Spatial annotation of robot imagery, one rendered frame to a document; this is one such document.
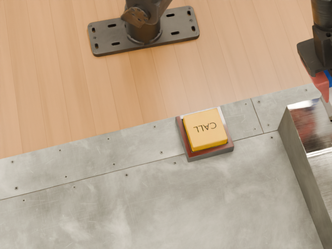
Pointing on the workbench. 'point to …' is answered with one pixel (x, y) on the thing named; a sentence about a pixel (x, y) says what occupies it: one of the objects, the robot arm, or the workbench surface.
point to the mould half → (311, 159)
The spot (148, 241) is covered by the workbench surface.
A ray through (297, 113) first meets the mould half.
